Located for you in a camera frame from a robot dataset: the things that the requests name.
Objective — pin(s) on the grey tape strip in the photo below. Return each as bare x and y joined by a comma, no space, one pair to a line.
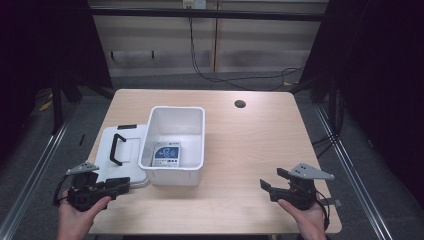
333,202

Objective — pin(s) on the dark curtain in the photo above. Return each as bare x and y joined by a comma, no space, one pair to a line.
43,50
383,83

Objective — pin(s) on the metal floor rail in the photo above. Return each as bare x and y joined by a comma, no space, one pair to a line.
350,170
36,166

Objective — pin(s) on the white plastic storage box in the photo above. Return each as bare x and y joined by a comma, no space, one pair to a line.
173,133

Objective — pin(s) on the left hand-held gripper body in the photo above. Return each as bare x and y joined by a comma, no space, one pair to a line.
87,193

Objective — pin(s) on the white wall socket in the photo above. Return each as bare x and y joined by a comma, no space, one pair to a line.
194,4

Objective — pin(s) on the small black stick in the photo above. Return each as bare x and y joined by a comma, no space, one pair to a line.
82,140

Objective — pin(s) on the black stand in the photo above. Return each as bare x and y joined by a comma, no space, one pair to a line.
57,106

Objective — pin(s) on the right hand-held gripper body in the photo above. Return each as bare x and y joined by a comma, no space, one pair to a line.
300,193

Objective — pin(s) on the white and blue packet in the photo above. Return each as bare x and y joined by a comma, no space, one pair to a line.
166,154

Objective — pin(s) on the person's left hand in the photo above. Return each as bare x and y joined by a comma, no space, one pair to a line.
75,220

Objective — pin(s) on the person's right hand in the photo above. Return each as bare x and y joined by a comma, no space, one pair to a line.
308,221

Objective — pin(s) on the black horizontal bar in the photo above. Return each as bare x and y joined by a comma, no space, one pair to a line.
206,14

